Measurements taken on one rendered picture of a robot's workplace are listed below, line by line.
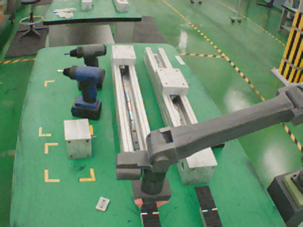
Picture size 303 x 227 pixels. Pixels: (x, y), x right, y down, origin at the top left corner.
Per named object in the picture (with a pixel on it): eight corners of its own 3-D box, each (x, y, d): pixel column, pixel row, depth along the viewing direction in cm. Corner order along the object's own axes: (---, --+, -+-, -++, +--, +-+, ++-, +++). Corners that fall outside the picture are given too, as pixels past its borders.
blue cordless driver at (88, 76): (100, 121, 111) (101, 73, 98) (57, 113, 111) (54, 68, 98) (104, 110, 117) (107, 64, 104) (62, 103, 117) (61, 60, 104)
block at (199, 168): (215, 182, 93) (224, 163, 87) (182, 185, 91) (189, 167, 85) (208, 163, 100) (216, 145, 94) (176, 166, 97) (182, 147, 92)
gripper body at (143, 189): (130, 183, 76) (132, 166, 71) (166, 181, 78) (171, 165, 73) (134, 201, 71) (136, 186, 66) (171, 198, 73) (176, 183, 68)
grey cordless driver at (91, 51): (104, 88, 131) (107, 46, 118) (65, 93, 124) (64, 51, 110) (101, 80, 136) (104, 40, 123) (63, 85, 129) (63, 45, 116)
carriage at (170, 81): (185, 100, 121) (189, 87, 117) (160, 100, 119) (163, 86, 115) (176, 80, 133) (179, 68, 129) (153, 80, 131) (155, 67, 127)
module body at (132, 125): (151, 167, 96) (155, 150, 90) (122, 168, 93) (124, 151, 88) (128, 59, 157) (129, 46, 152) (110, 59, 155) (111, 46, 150)
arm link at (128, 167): (172, 158, 59) (166, 130, 66) (117, 159, 57) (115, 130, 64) (163, 189, 67) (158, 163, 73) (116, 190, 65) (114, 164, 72)
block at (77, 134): (98, 157, 96) (98, 137, 90) (67, 159, 92) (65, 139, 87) (94, 138, 103) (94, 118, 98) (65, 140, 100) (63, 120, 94)
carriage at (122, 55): (134, 70, 136) (136, 58, 132) (111, 69, 134) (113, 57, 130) (131, 56, 149) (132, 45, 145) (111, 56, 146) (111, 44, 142)
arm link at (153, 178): (170, 168, 65) (167, 151, 69) (141, 169, 63) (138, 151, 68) (166, 185, 69) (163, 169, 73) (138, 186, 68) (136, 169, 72)
